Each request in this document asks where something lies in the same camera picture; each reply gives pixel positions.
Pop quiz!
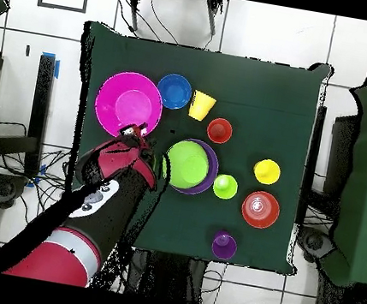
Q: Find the blue tape strip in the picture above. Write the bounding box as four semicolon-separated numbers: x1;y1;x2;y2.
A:
38;51;62;80

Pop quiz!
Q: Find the orange cup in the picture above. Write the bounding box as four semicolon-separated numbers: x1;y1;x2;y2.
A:
204;116;235;147

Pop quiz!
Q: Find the orange bowl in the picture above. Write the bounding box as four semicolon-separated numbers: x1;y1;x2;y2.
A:
238;188;284;233

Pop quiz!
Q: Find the yellow ribbed cup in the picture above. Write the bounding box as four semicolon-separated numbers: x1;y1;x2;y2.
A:
186;88;219;125

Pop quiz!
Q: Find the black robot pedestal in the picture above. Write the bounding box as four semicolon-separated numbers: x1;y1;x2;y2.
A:
124;247;210;304

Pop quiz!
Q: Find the purple cup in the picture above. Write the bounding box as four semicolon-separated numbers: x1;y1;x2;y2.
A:
209;229;241;263

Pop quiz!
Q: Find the green cup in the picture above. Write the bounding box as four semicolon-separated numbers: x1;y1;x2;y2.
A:
210;171;241;202

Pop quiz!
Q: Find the tall yellow cup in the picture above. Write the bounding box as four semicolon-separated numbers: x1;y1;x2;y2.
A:
251;156;283;188

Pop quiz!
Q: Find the dark green tablecloth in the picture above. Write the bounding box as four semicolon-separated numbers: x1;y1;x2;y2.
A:
48;19;334;278

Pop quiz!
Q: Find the pink bowl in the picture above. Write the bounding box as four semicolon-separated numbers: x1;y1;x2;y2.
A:
90;66;168;145

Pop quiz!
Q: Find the purple bowl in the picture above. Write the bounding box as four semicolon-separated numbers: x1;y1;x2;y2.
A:
172;136;223;200

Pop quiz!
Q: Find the blue bowl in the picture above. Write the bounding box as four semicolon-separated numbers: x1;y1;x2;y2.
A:
153;71;196;113

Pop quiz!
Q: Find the black metal stand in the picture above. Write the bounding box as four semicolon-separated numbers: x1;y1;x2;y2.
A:
0;45;60;181

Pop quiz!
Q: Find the green bowl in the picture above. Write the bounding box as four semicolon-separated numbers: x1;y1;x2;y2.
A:
159;136;214;194

